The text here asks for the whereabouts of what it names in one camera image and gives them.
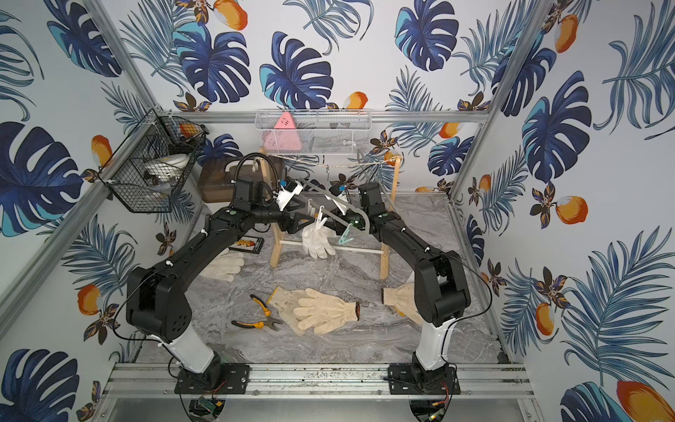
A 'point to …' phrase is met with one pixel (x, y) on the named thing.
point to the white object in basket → (167, 167)
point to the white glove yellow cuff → (315, 241)
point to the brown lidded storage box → (217, 175)
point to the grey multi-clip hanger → (325, 213)
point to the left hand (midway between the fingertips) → (306, 206)
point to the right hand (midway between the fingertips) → (320, 218)
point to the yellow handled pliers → (269, 321)
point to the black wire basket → (156, 135)
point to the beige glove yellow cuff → (299, 309)
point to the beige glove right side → (402, 297)
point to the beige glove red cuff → (328, 314)
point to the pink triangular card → (285, 136)
